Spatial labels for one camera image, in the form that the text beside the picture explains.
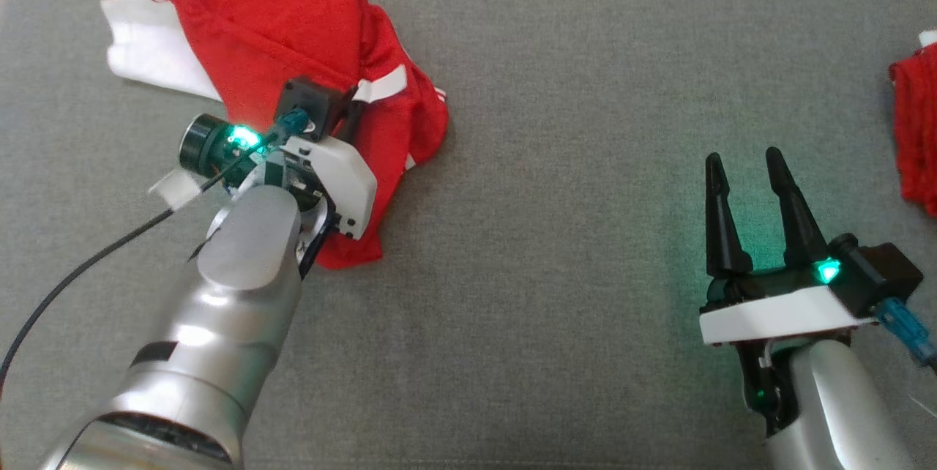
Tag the red shorts with white trim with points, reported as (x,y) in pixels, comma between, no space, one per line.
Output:
(919,133)

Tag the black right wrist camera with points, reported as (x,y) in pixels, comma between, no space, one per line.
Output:
(878,272)

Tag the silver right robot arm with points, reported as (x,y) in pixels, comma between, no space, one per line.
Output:
(834,411)

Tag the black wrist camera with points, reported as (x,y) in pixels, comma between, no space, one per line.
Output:
(878,272)
(311,100)

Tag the red and white jersey top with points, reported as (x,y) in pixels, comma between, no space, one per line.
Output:
(293,31)

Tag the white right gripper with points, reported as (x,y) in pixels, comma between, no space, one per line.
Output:
(776,312)

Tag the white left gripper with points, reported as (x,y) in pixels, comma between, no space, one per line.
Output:
(337,177)

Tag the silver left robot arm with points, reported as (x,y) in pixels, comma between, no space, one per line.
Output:
(219,323)

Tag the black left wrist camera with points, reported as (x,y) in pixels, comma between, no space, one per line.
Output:
(311,100)

